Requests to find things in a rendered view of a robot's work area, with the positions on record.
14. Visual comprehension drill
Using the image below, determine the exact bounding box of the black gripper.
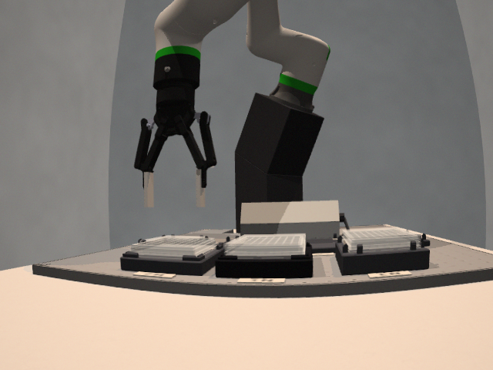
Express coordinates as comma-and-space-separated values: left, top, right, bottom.
134, 84, 216, 207

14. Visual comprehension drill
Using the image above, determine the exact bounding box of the white button panel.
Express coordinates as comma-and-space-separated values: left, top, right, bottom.
240, 200, 350, 239

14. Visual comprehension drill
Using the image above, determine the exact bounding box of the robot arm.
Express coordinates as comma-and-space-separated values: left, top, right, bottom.
153, 0, 330, 113

